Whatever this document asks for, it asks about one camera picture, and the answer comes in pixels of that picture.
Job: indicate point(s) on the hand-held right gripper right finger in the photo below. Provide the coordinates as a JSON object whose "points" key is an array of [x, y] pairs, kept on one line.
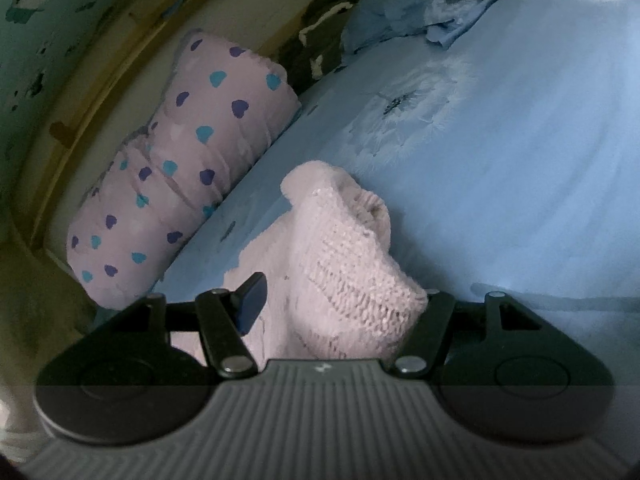
{"points": [[431, 321]]}

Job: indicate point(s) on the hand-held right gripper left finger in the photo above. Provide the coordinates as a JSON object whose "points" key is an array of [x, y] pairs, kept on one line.
{"points": [[253, 300]]}

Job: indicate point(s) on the pink knit sweater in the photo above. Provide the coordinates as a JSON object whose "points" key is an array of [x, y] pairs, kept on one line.
{"points": [[345, 260]]}

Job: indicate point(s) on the pink heart-print bolster pillow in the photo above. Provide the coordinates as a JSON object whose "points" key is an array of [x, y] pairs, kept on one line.
{"points": [[200, 160]]}

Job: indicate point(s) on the wooden bed headboard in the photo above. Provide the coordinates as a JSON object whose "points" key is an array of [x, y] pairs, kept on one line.
{"points": [[125, 90]]}

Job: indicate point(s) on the dark camouflage cloth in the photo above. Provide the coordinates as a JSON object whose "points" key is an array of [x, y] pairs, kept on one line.
{"points": [[320, 35]]}

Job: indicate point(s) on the crumpled light blue cloth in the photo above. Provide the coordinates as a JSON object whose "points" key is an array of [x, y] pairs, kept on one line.
{"points": [[457, 15]]}

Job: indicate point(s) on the crumpled blue blanket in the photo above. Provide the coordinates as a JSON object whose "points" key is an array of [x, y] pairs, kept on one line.
{"points": [[385, 15]]}

